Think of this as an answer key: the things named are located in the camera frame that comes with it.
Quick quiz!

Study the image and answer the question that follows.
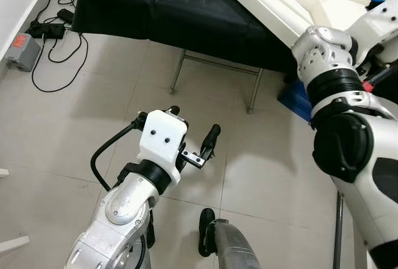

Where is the robot left leg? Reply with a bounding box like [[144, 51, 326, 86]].
[[143, 210, 157, 269]]

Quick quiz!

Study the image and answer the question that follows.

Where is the robot leg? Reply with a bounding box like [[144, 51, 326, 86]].
[[143, 210, 157, 269], [198, 207, 262, 269]]

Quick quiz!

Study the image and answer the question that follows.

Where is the blue plastic crate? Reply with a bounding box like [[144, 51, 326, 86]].
[[278, 81, 315, 122]]

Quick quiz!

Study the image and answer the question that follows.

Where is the black table cloth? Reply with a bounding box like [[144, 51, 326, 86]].
[[72, 0, 398, 105]]

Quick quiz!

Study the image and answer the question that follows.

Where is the robot right leg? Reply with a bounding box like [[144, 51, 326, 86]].
[[198, 207, 262, 269]]

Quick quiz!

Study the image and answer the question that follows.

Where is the small black power adapter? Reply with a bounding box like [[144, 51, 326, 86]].
[[56, 8, 75, 22]]

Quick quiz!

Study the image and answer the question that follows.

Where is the black power strip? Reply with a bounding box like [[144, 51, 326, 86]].
[[28, 24, 66, 40]]

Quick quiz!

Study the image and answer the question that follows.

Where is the black floor rod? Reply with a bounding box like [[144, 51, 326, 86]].
[[333, 191, 344, 269]]

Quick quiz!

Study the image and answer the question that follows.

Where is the grey box red label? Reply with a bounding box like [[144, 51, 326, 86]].
[[5, 33, 43, 72]]

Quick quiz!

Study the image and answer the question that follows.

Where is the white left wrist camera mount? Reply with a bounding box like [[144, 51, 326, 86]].
[[138, 109, 188, 186]]

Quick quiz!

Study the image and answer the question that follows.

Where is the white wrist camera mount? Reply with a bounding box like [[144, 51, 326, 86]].
[[138, 109, 188, 186], [345, 0, 398, 55]]

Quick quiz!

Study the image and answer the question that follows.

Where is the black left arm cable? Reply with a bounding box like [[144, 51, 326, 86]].
[[90, 112, 150, 192]]

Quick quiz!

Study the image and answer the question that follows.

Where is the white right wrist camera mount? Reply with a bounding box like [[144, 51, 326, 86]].
[[345, 0, 398, 55]]

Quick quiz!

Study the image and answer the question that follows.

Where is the white floor frame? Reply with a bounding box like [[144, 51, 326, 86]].
[[0, 168, 30, 252]]

